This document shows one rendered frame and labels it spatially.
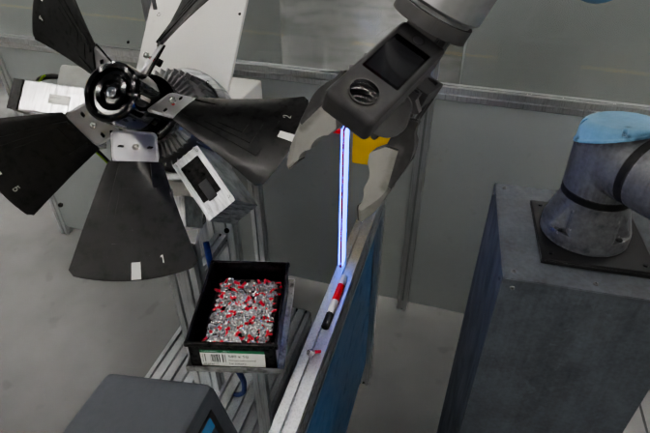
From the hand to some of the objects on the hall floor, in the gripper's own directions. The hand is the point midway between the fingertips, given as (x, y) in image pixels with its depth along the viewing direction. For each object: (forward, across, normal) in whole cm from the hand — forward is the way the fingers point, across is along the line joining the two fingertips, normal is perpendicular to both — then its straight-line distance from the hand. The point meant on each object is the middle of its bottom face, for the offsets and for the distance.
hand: (324, 189), depth 51 cm
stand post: (+136, +9, -62) cm, 150 cm away
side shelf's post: (+130, +17, -106) cm, 168 cm away
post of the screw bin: (+125, -24, -46) cm, 136 cm away
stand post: (+133, +14, -84) cm, 158 cm away
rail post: (+112, -30, -92) cm, 148 cm away
